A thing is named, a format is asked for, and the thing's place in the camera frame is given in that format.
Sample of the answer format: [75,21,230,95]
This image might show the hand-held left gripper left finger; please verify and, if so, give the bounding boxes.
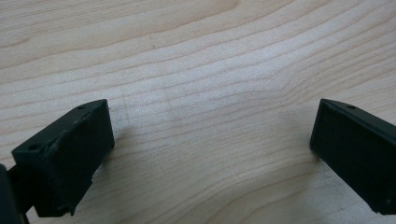
[11,98,116,218]

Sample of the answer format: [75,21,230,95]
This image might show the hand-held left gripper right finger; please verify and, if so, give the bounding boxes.
[309,98,396,217]

